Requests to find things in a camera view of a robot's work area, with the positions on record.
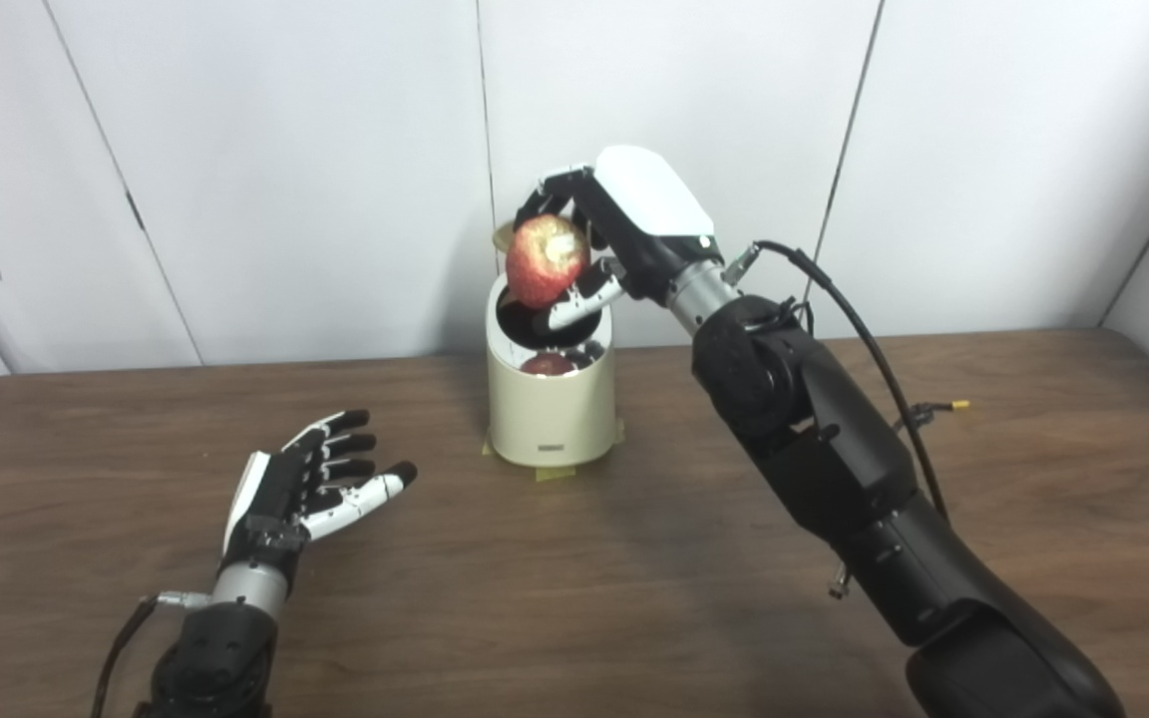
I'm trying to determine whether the cream-colored round bin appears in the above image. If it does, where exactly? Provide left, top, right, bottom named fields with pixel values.
left=486, top=269, right=617, bottom=468

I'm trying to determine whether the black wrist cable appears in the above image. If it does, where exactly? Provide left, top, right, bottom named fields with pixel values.
left=724, top=239, right=951, bottom=526
left=91, top=590, right=216, bottom=718

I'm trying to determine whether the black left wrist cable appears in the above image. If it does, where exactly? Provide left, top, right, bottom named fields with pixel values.
left=91, top=590, right=216, bottom=718

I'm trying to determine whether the red apple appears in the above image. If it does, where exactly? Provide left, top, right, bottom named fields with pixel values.
left=505, top=214, right=592, bottom=310

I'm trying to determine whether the thin yellow-tipped cable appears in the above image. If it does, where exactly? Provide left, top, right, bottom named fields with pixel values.
left=894, top=399, right=971, bottom=433

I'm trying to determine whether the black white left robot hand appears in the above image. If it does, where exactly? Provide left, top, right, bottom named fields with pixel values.
left=222, top=409, right=419, bottom=575

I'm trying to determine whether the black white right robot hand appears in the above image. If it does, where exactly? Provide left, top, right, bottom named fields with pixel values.
left=515, top=146, right=740, bottom=332

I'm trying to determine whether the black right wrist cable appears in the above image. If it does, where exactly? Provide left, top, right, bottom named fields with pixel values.
left=724, top=239, right=951, bottom=526

